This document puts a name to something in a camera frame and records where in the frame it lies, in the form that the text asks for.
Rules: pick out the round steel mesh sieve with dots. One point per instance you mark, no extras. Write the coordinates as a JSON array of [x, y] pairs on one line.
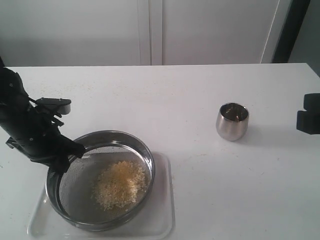
[[71, 193]]

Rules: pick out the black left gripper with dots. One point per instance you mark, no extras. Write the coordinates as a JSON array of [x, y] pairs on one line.
[[35, 135]]

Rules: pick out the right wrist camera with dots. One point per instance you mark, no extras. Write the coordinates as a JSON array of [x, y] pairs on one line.
[[308, 120]]

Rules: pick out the white cabinet doors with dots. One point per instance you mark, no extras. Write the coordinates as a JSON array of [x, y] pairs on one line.
[[139, 32]]

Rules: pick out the stainless steel cup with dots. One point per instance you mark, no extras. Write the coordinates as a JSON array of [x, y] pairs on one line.
[[232, 121]]

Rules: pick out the yellow and white grain pile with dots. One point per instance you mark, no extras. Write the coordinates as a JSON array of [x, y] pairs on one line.
[[120, 185]]

